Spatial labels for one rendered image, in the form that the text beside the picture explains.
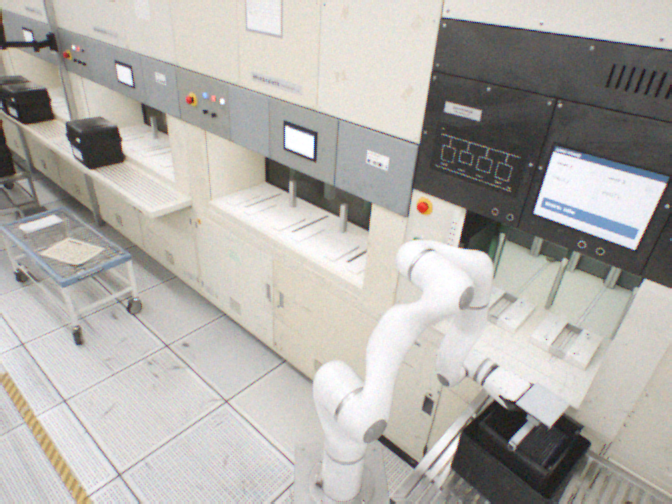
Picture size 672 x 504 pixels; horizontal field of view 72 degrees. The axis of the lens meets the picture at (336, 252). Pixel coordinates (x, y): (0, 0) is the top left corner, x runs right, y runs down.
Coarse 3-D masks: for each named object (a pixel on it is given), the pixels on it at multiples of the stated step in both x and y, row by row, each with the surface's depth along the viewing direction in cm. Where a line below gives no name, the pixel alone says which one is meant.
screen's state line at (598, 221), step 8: (544, 200) 137; (552, 200) 135; (544, 208) 138; (552, 208) 136; (560, 208) 134; (568, 208) 133; (576, 208) 131; (568, 216) 134; (576, 216) 132; (584, 216) 131; (592, 216) 129; (600, 216) 128; (592, 224) 130; (600, 224) 129; (608, 224) 127; (616, 224) 126; (624, 224) 125; (616, 232) 127; (624, 232) 125; (632, 232) 124
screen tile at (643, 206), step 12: (612, 180) 123; (624, 180) 121; (636, 180) 119; (600, 192) 126; (624, 192) 122; (636, 192) 120; (600, 204) 127; (612, 204) 125; (624, 204) 123; (636, 204) 121; (648, 204) 119; (624, 216) 124; (636, 216) 122
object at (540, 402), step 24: (504, 408) 144; (528, 408) 126; (552, 408) 127; (480, 432) 135; (504, 432) 151; (528, 432) 129; (576, 432) 133; (504, 456) 131; (528, 456) 125; (528, 480) 127; (552, 480) 142
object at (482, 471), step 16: (480, 416) 144; (464, 432) 139; (464, 448) 138; (480, 448) 133; (576, 448) 141; (464, 464) 140; (480, 464) 135; (496, 464) 130; (576, 464) 130; (480, 480) 137; (496, 480) 132; (512, 480) 127; (560, 480) 143; (496, 496) 134; (512, 496) 129; (528, 496) 125; (544, 496) 139
